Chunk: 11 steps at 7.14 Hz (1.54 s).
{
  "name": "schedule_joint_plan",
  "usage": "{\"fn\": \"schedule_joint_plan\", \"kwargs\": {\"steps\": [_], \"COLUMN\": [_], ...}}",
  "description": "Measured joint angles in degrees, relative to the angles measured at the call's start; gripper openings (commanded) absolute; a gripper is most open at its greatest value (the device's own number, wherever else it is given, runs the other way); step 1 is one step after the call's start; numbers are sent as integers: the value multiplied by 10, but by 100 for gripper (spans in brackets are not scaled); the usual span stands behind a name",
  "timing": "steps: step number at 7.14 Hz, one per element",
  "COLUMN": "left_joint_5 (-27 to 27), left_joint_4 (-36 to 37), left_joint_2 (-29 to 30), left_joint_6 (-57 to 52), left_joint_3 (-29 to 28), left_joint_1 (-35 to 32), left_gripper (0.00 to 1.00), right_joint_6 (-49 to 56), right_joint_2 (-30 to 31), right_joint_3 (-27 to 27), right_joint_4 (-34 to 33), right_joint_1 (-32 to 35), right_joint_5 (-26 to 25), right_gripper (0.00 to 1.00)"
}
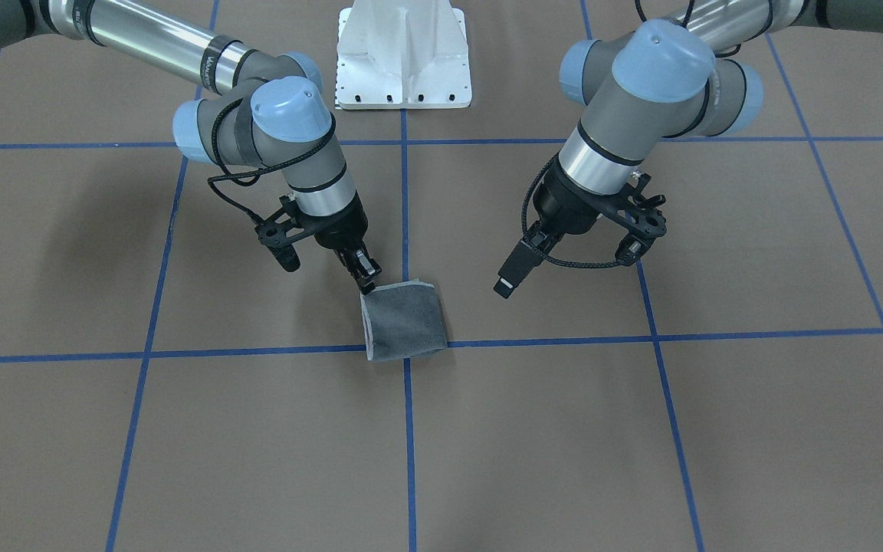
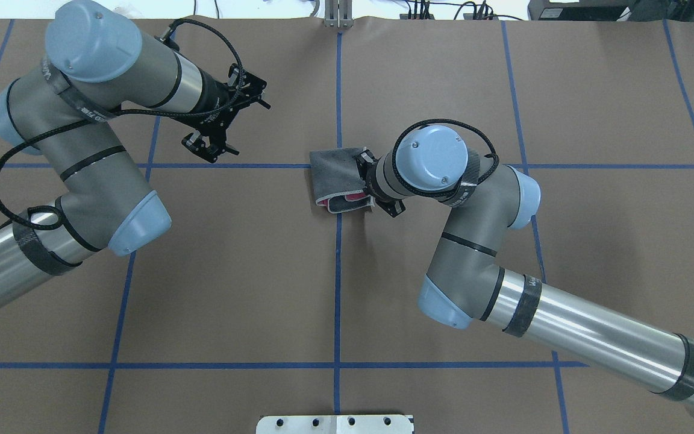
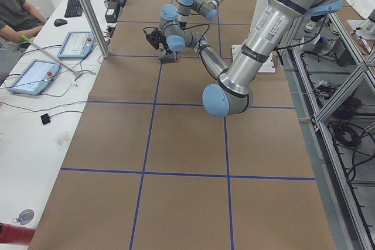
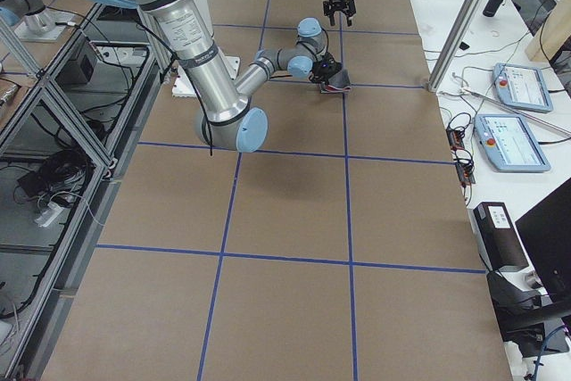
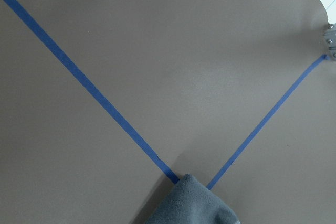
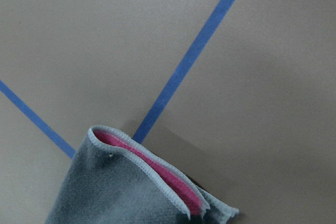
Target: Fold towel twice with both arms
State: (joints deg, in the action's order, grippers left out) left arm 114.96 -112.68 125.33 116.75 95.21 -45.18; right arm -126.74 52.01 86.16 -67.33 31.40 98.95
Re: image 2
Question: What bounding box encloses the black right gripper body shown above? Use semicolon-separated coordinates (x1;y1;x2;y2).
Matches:
355;150;407;218

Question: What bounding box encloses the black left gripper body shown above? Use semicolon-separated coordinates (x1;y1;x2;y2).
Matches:
195;83;240;146

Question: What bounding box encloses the pink and grey towel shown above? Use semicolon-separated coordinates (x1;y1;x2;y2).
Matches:
309;148;375;215

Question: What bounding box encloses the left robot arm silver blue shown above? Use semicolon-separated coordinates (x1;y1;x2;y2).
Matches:
0;1;268;308

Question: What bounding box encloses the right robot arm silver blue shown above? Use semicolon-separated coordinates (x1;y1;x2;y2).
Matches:
354;118;694;417

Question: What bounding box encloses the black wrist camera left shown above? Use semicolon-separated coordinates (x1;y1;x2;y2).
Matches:
228;63;272;110

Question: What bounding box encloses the aluminium frame post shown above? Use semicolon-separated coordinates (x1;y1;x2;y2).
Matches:
320;0;354;30

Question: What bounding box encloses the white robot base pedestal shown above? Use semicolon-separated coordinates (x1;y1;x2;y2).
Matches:
255;414;416;433

